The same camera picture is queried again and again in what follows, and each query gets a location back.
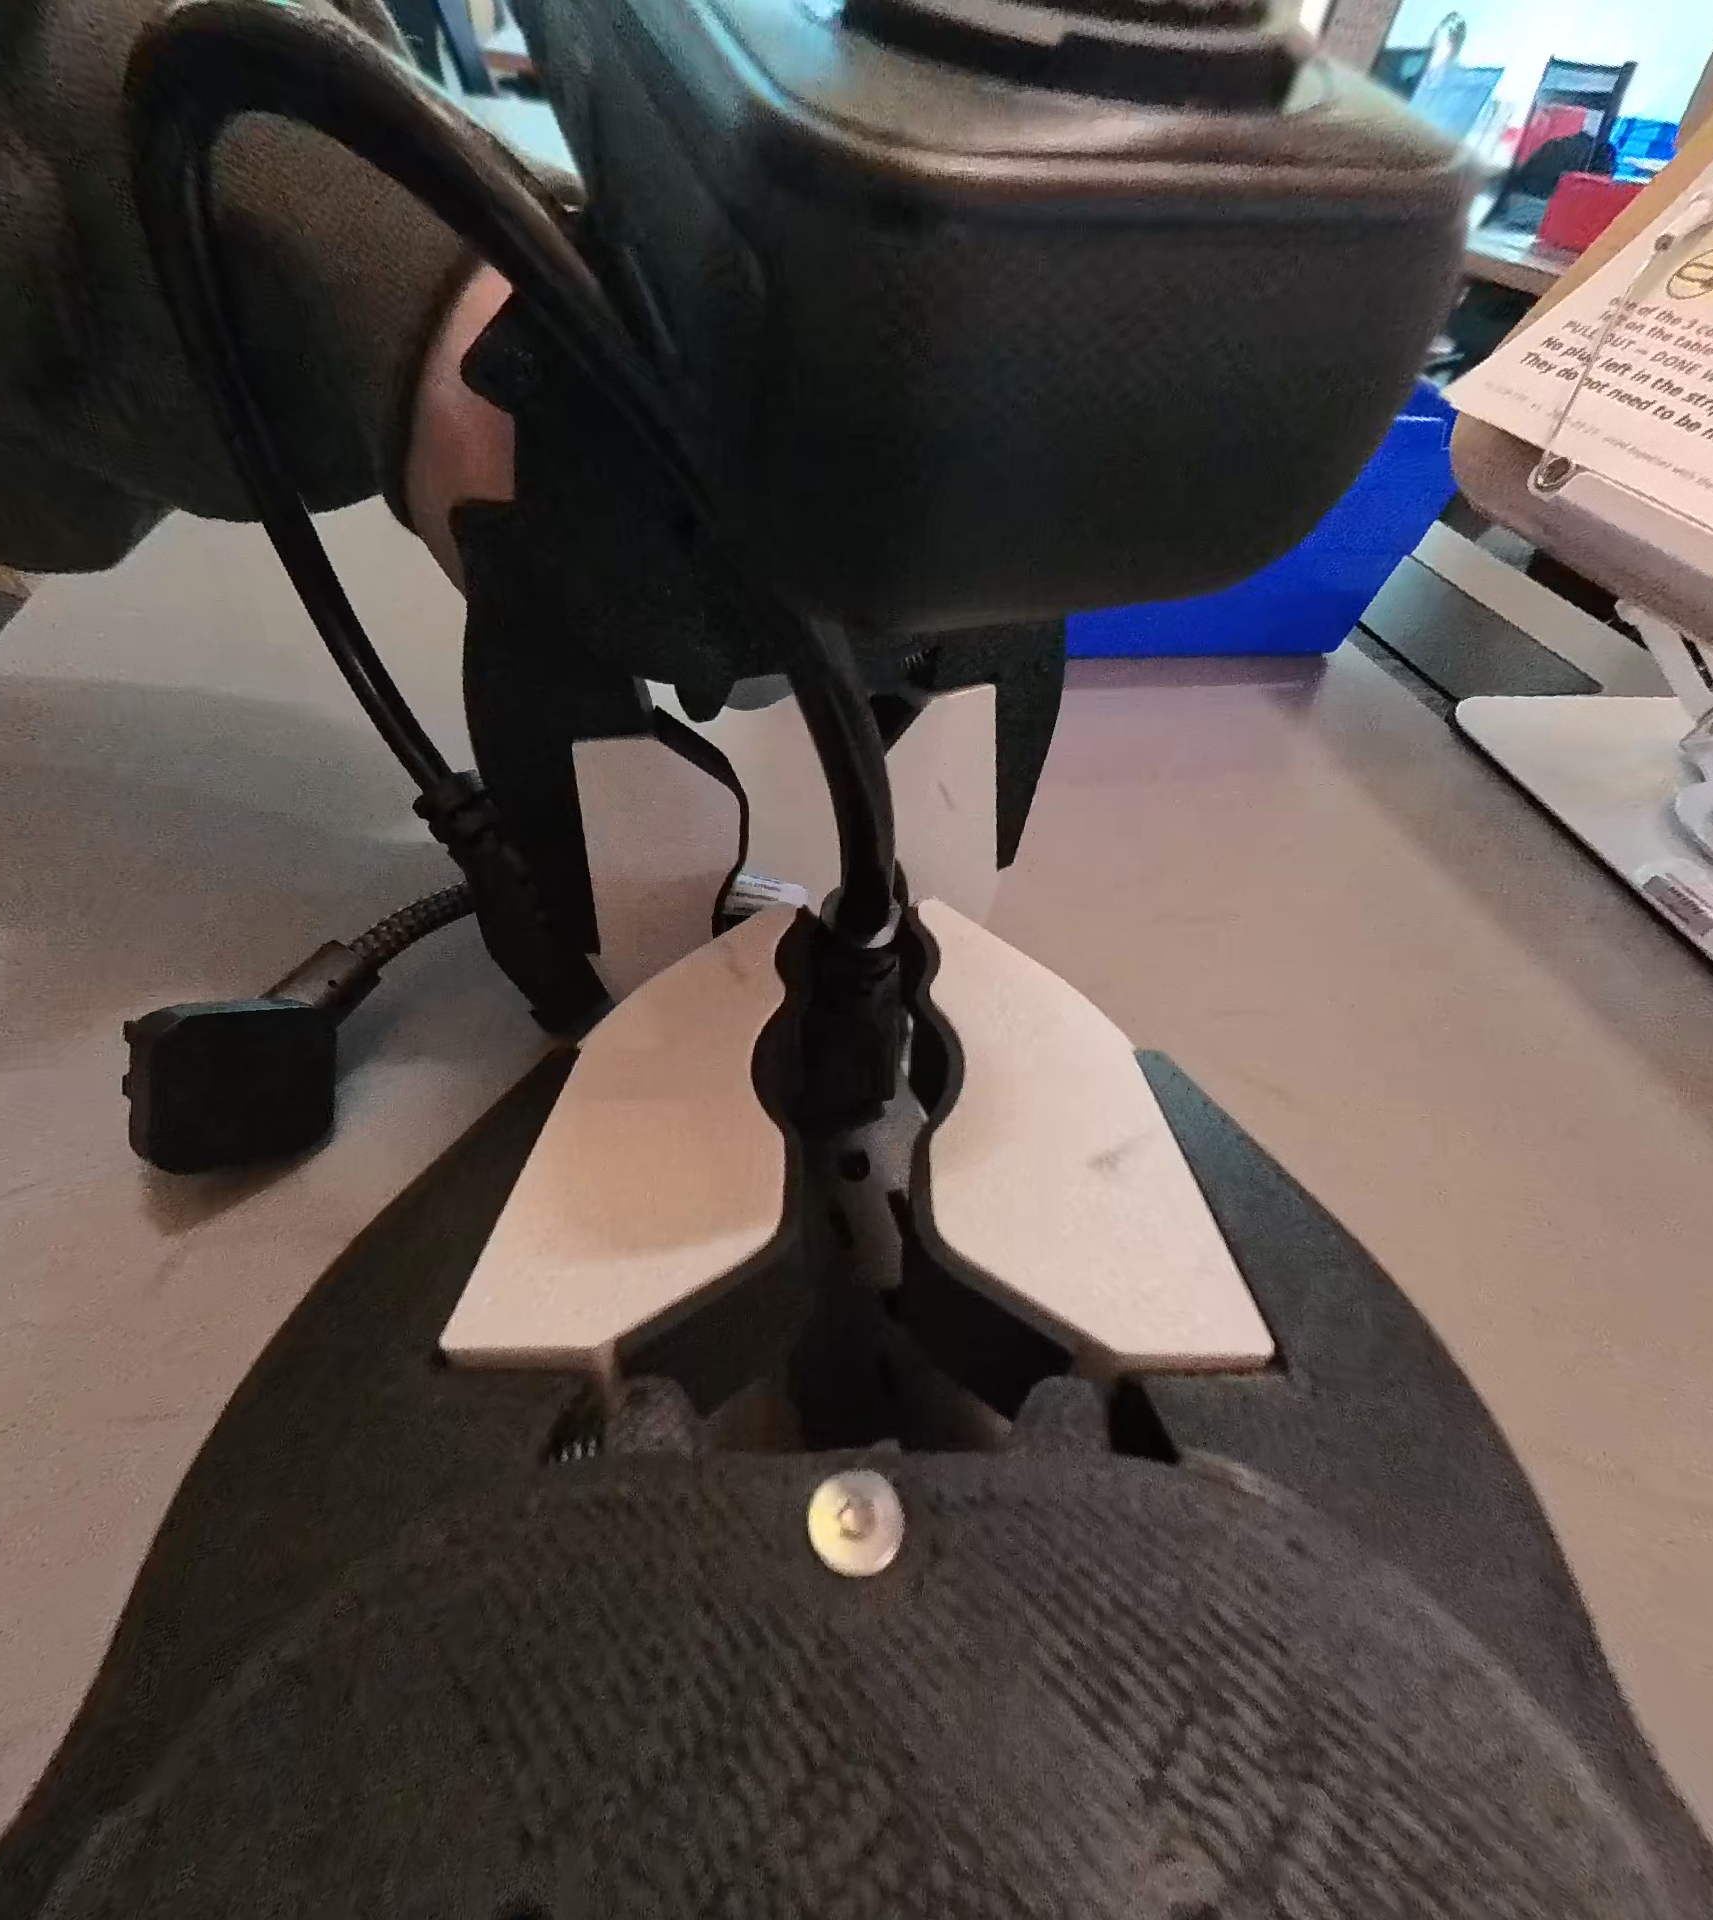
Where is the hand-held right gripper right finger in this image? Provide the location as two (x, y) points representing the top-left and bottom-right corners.
(900, 896), (1278, 1381)

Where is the instruction sheet on stand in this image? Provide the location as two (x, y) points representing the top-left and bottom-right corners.
(1448, 0), (1713, 684)

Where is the black mesh office chair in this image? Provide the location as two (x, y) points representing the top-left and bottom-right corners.
(1517, 57), (1640, 191)

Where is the black power cord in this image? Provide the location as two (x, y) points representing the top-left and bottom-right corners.
(141, 61), (950, 1131)

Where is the printed instruction sheet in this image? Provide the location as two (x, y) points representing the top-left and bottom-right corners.
(1448, 44), (1713, 546)

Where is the white stand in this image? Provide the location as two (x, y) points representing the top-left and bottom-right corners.
(1456, 601), (1713, 1053)

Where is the red plastic bin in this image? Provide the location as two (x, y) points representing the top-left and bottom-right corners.
(1546, 168), (1651, 254)

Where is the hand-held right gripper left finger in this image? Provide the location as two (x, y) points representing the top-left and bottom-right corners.
(436, 901), (820, 1386)

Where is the person's left forearm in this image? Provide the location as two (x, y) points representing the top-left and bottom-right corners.
(0, 0), (589, 581)

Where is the black power strip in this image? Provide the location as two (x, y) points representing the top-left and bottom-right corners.
(119, 876), (948, 1322)

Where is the person's left hand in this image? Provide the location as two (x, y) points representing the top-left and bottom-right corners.
(405, 267), (531, 588)

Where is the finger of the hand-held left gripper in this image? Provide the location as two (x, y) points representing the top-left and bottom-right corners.
(450, 499), (654, 1041)
(878, 619), (1071, 921)

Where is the blue plastic bin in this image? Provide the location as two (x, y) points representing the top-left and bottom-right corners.
(1062, 375), (1460, 663)

